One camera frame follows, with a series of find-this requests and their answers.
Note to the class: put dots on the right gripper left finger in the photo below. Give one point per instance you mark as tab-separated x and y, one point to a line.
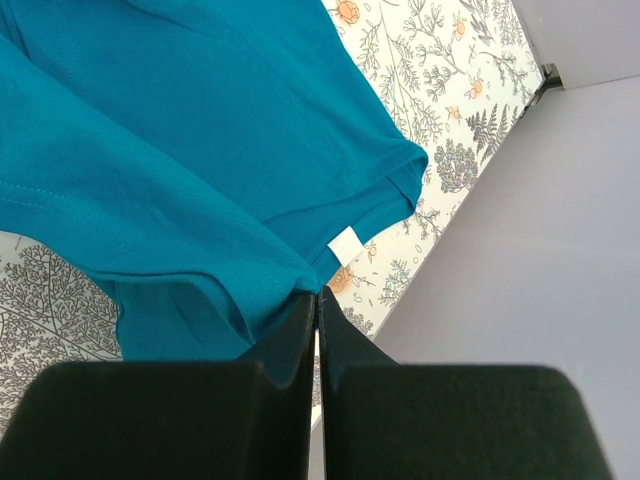
242	419

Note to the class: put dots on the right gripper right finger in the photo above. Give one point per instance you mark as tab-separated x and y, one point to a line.
387	420

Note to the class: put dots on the blue t shirt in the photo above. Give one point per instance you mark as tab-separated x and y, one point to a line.
203	162

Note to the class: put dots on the floral table mat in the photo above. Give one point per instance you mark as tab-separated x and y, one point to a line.
455	76

